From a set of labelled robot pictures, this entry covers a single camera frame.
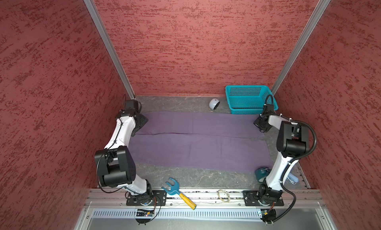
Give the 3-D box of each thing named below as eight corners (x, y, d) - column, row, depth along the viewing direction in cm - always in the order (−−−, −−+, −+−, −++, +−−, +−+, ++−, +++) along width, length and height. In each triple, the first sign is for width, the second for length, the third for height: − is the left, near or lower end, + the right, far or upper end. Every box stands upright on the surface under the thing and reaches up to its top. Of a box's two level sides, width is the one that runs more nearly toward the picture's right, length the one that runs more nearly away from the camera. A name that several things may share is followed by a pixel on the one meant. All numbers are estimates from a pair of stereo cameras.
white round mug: (207, 109, 115) (208, 101, 108) (212, 105, 118) (213, 97, 111) (212, 113, 113) (214, 105, 105) (218, 108, 116) (219, 100, 109)
